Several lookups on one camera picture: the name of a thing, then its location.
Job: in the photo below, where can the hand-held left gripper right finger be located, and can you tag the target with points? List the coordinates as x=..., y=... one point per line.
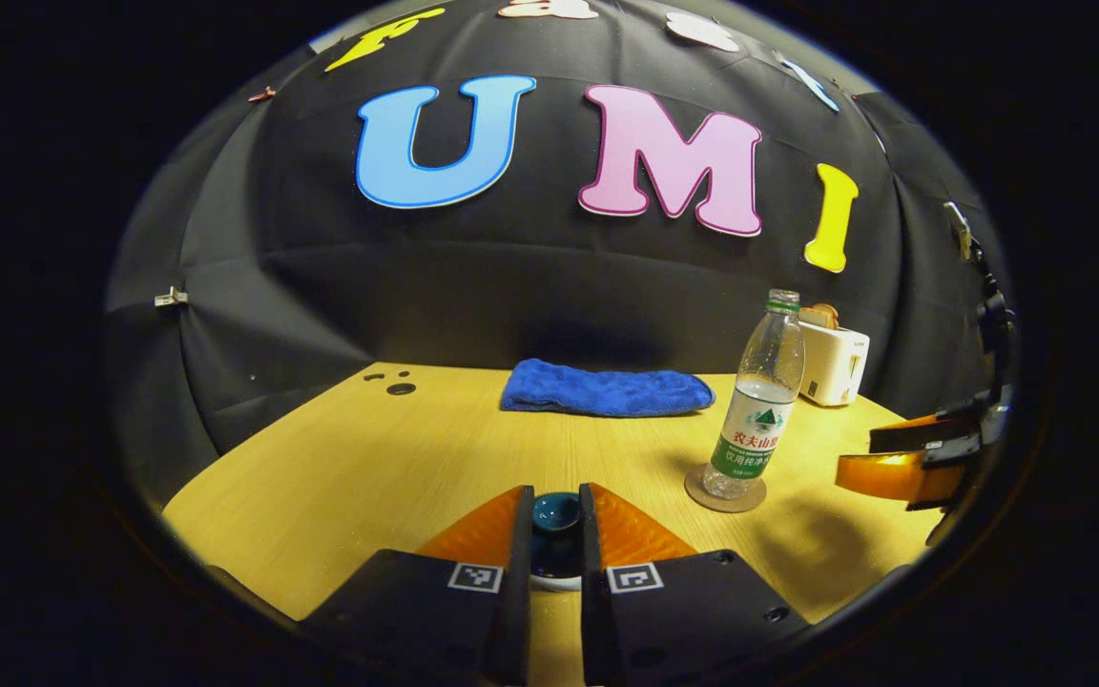
x=597, y=611

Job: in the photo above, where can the toasted bread slice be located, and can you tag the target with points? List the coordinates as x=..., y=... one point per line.
x=826, y=315
x=807, y=318

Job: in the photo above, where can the silver backdrop clip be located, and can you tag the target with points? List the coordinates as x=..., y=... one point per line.
x=171, y=298

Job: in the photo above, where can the clear plastic water bottle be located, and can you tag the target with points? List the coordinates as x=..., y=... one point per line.
x=759, y=401

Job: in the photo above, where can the teal teacup lid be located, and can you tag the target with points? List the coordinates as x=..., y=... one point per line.
x=556, y=515

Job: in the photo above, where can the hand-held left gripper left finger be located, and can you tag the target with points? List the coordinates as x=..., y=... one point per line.
x=516, y=611

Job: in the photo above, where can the long metal clip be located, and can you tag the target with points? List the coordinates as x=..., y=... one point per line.
x=958, y=229

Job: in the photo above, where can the round brown coaster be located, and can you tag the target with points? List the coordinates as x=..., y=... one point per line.
x=736, y=503

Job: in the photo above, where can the teal teacup with white inside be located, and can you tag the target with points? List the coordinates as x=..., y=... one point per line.
x=555, y=583

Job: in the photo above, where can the blue towel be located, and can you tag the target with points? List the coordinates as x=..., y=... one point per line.
x=607, y=389

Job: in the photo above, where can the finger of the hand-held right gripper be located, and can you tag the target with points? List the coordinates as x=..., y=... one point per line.
x=931, y=431
x=941, y=472

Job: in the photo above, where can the white toaster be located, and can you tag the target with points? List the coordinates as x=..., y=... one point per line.
x=836, y=367

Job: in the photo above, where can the red backdrop clip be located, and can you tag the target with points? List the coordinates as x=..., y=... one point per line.
x=261, y=94

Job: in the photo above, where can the black mounted device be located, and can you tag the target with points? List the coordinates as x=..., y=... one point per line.
x=996, y=322

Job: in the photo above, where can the black backdrop cloth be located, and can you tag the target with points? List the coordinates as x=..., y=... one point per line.
x=511, y=277

